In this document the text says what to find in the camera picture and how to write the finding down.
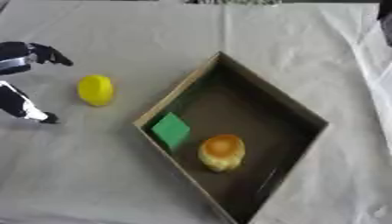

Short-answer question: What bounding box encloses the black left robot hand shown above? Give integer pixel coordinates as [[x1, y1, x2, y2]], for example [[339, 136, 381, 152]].
[[0, 41, 75, 124]]

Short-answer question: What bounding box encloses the tan cardboard box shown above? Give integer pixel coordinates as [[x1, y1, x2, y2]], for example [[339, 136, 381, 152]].
[[131, 51, 330, 224]]

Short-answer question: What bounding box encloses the yellow toy lemon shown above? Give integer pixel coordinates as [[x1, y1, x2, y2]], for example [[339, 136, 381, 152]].
[[76, 74, 116, 107]]

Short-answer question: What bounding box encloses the green block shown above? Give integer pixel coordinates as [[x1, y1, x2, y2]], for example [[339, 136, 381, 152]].
[[150, 111, 192, 150]]

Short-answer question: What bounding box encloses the orange yellow toy fruit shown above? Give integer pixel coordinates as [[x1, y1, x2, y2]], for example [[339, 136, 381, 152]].
[[197, 134, 247, 173]]

